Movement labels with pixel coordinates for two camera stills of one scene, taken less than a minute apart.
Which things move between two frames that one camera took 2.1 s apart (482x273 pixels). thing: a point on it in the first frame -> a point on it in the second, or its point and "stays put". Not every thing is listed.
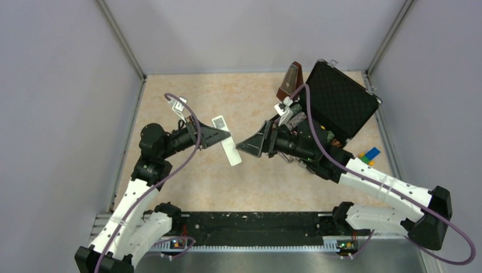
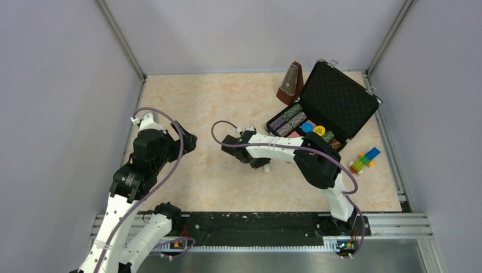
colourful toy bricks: x=370 y=154 stays put
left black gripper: x=208 y=136 -> x=189 y=140
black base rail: x=297 y=228 stays put
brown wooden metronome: x=291 y=82 stays put
